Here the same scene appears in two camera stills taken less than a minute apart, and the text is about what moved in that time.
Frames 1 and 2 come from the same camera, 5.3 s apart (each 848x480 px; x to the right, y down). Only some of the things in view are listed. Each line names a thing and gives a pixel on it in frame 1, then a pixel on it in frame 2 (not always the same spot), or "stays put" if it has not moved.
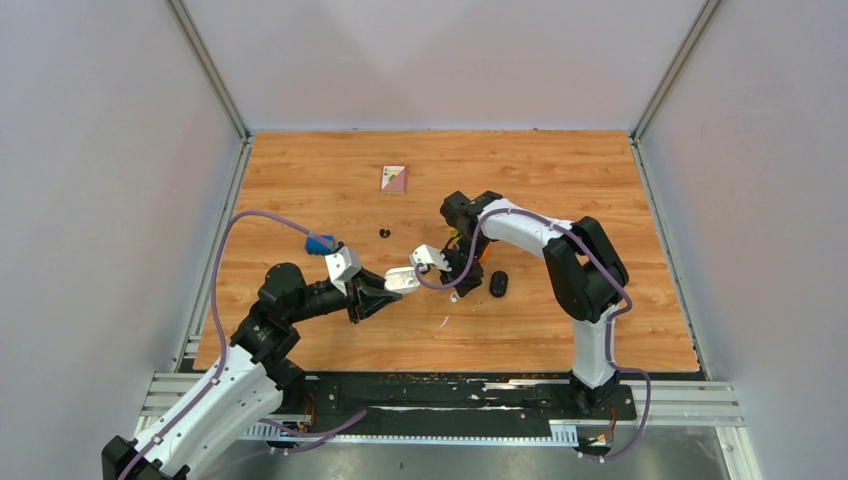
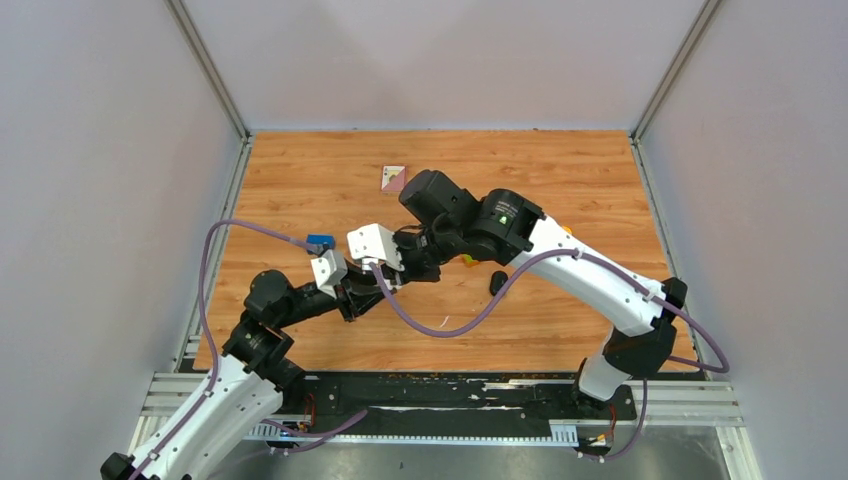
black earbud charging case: (498, 285) stays put
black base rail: (437, 405) stays put
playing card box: (394, 179) stays put
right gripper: (471, 281) -> (410, 272)
